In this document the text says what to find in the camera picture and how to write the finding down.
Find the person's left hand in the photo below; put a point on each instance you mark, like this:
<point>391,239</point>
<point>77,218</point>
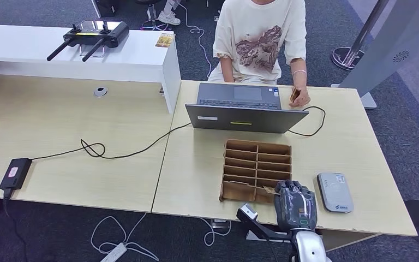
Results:
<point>303,98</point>

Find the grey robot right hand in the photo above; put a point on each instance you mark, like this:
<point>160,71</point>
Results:
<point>296,206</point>

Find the person's left forearm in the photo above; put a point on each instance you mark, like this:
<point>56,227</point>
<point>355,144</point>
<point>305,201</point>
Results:
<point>300,81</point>

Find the grey card reader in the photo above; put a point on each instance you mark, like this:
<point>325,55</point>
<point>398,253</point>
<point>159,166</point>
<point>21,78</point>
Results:
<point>334,192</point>

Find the cardboard card organizer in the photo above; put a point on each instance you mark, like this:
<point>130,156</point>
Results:
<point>256,166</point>

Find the person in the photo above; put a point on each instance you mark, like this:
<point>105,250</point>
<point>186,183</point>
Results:
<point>169,17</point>
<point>256,36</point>

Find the yellow picture card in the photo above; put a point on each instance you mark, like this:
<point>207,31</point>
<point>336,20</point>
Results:
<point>164,40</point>

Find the white desk foot bar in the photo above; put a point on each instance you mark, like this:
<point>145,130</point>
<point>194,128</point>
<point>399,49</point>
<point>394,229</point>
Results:
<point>258,237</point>

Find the grey laptop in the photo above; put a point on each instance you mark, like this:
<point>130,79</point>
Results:
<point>244,121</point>

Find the grey standing panel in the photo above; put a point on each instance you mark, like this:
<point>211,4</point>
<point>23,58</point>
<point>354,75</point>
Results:
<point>386,47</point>

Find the white power strip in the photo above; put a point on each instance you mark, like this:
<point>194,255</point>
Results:
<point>115,252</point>

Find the black remote controller with antennas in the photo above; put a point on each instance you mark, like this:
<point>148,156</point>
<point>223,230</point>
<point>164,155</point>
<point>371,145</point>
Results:
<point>106,36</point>

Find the black cabinet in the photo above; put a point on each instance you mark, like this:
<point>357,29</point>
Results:
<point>106,7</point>

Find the white raised desk shelf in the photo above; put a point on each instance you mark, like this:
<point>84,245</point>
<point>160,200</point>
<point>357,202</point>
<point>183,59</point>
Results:
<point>32,50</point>

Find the black power adapter brick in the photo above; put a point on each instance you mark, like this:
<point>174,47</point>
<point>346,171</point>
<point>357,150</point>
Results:
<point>15,173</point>

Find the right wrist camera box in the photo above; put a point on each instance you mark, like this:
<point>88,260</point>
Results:
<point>248,212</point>

